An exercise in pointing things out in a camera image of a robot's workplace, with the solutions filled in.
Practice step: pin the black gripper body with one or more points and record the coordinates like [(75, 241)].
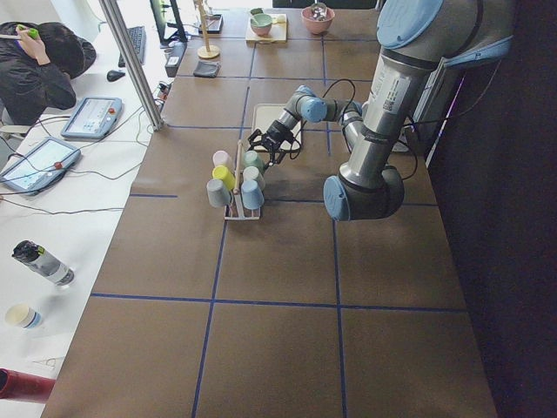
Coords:
[(276, 131)]

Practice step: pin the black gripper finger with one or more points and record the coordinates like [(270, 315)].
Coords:
[(256, 139), (275, 157)]

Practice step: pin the green cup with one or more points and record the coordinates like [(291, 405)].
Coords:
[(253, 159)]

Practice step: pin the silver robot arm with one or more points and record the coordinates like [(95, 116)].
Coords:
[(416, 37)]

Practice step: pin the beige plastic tray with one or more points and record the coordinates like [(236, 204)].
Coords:
[(265, 114)]

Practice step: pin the white cup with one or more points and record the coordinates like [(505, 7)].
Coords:
[(253, 173)]

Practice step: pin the pink cup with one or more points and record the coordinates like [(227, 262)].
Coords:
[(223, 158)]

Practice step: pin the blue cup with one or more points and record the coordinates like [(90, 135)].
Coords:
[(252, 195)]

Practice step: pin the yellow cup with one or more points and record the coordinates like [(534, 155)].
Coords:
[(224, 174)]

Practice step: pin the white cup rack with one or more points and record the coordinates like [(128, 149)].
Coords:
[(236, 210)]

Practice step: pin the grey cup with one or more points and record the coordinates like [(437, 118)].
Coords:
[(218, 194)]

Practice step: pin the pink bowl under green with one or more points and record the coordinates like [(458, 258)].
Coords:
[(261, 30)]

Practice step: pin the paper cup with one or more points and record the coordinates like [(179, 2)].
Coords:
[(22, 315)]

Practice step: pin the folded grey cloth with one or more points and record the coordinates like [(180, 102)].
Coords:
[(206, 69)]

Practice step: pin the wooden mug tree stand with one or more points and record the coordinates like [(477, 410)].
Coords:
[(206, 51)]

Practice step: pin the bamboo cutting board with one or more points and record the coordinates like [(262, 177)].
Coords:
[(277, 34)]

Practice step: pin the green ceramic bowl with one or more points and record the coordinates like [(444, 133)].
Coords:
[(261, 21)]

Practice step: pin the black box with label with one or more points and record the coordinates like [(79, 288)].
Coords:
[(173, 58)]

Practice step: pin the pink bowl with ice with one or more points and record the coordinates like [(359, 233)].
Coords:
[(317, 18)]

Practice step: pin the black keyboard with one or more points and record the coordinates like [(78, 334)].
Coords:
[(138, 38)]

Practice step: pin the black computer mouse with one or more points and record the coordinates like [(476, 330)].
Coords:
[(114, 75)]

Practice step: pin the upper teach pendant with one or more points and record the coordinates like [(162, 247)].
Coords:
[(93, 118)]

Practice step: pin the teach pendant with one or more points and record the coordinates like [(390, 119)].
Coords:
[(93, 118), (41, 167)]

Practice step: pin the lower teach pendant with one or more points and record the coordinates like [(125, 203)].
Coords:
[(41, 167)]

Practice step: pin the person in black jacket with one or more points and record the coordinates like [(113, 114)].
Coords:
[(38, 61)]

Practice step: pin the clear water bottle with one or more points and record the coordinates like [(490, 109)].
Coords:
[(40, 261)]

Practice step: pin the red cylinder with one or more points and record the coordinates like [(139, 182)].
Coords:
[(19, 386)]

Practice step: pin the aluminium frame post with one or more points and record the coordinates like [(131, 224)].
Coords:
[(118, 29)]

